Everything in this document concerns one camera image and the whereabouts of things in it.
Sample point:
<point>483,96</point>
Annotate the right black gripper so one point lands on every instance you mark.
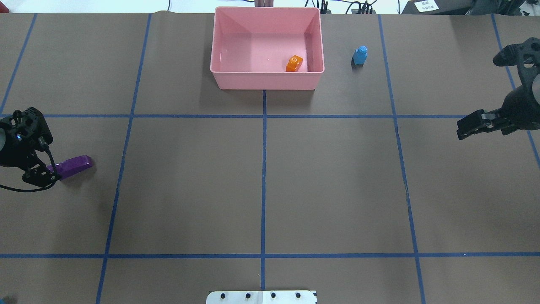
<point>519,104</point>

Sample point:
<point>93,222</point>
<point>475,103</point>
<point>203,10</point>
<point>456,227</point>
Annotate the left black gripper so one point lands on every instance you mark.
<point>15,152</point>

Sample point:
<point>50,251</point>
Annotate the purple block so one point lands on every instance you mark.
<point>73,166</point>

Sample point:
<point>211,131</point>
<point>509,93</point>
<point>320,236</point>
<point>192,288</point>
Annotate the small blue block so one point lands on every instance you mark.
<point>360,55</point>

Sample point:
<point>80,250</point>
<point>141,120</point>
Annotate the orange block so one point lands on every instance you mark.
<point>294,64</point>

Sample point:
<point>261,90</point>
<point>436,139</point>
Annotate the pink plastic box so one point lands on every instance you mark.
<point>252,45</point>

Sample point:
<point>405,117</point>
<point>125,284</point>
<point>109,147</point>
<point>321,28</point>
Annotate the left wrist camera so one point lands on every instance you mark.
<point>29,128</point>

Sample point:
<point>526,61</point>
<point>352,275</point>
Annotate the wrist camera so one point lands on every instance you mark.
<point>526,54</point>
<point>29,128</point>

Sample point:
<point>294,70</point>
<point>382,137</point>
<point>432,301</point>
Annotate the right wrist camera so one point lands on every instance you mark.
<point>526,54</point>

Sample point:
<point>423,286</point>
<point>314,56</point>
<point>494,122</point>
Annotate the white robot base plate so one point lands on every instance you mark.
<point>263,297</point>

